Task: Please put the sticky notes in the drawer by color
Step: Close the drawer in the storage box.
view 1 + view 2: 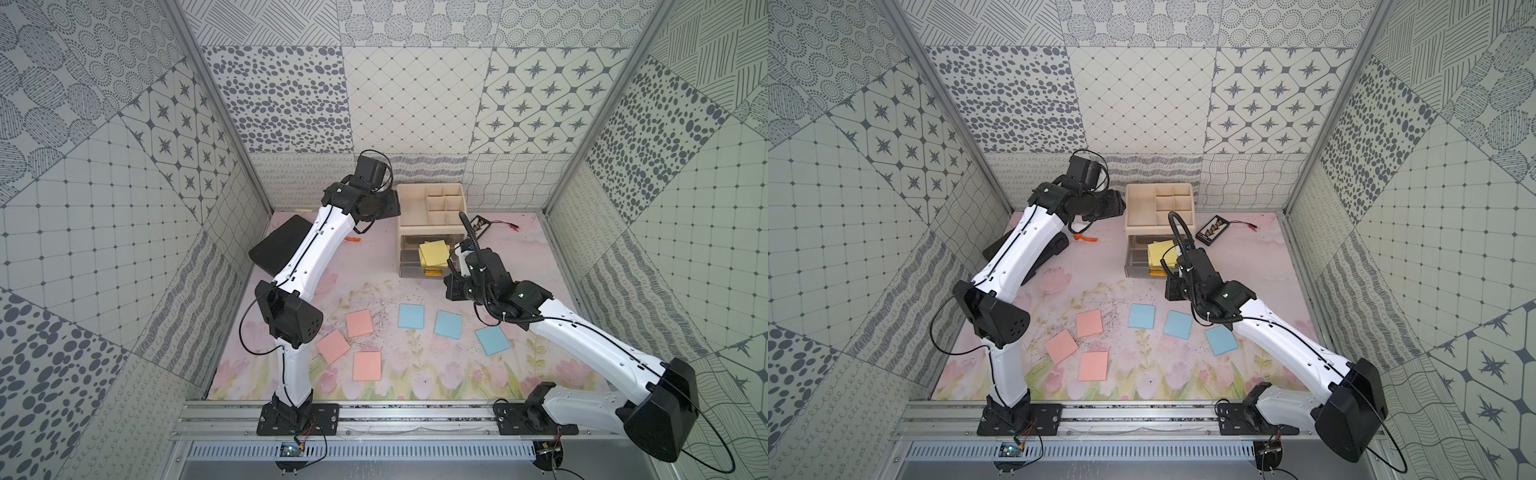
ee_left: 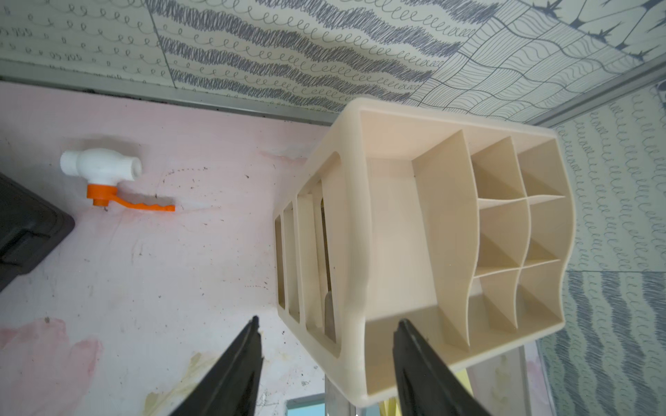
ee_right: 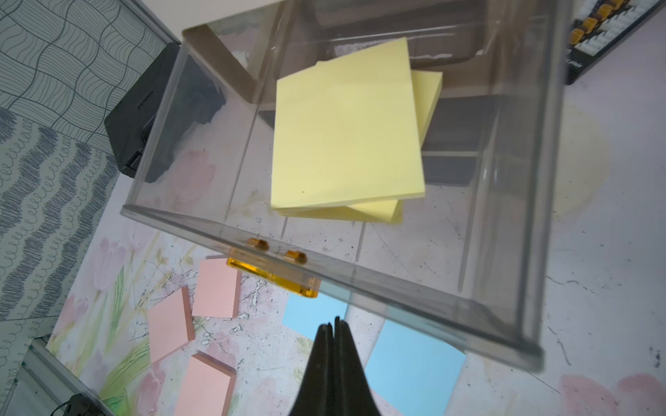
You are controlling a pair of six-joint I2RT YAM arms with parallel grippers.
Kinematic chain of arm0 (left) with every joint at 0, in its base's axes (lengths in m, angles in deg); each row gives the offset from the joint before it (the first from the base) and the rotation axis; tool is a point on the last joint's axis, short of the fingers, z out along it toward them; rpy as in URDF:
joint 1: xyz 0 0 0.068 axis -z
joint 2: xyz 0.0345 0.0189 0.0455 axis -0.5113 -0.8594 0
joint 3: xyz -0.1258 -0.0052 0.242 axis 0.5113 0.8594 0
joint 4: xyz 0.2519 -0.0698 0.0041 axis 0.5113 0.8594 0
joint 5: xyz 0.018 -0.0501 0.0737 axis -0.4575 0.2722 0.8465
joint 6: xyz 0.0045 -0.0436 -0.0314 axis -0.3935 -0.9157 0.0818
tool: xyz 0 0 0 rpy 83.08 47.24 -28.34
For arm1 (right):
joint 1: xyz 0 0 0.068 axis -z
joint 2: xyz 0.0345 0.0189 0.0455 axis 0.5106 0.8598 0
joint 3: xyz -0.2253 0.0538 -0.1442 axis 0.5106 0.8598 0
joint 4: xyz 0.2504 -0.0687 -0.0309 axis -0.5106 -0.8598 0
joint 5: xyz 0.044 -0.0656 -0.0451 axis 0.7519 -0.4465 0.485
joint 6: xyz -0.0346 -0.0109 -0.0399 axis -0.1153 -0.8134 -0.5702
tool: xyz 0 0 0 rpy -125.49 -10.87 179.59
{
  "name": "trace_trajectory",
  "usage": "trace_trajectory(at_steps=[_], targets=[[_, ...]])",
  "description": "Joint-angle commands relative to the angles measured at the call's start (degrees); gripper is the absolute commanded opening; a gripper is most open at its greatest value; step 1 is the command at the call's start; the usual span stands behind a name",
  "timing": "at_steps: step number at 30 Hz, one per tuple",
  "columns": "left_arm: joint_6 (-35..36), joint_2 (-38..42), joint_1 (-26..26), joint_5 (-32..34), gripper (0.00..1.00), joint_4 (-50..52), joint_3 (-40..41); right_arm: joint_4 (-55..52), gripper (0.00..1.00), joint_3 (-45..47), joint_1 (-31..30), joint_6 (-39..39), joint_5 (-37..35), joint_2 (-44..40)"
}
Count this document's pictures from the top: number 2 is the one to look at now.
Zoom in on white valve orange handle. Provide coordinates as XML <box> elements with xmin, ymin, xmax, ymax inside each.
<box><xmin>60</xmin><ymin>148</ymin><xmax>176</xmax><ymax>213</ymax></box>

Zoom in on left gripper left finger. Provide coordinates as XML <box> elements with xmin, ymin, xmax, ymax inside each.
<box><xmin>172</xmin><ymin>315</ymin><xmax>263</xmax><ymax>416</ymax></box>

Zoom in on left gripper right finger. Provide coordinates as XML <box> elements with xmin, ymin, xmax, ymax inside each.
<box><xmin>393</xmin><ymin>319</ymin><xmax>489</xmax><ymax>416</ymax></box>

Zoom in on grey drawer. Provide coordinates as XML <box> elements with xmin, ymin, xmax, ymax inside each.
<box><xmin>285</xmin><ymin>343</ymin><xmax>553</xmax><ymax>415</ymax></box>

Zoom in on black flat case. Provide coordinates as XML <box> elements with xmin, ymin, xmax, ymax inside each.
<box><xmin>1</xmin><ymin>175</ymin><xmax>76</xmax><ymax>289</ymax></box>

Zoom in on beige drawer organizer cabinet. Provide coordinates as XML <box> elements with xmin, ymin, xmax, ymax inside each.
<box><xmin>273</xmin><ymin>98</ymin><xmax>575</xmax><ymax>407</ymax></box>

